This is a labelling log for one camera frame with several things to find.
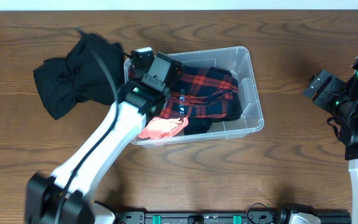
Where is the red navy plaid shirt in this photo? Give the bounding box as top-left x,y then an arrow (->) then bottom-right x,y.
127,63 -> 240,121

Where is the black garment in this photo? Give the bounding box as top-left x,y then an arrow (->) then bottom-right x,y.
34,33 -> 124,120

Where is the clear plastic storage bin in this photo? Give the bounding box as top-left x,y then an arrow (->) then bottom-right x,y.
131,46 -> 264,147

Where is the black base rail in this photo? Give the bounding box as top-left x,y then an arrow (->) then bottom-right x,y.
113,210 -> 352,224

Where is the black cloth with tape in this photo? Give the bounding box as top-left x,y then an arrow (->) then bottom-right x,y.
217,70 -> 242,121

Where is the dark navy garment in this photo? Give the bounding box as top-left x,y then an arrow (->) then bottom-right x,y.
184,118 -> 212,135

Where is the pink printed t-shirt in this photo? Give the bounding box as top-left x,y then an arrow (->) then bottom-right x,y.
137,117 -> 189,139

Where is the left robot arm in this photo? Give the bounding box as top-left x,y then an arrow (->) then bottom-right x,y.
24,52 -> 185,223

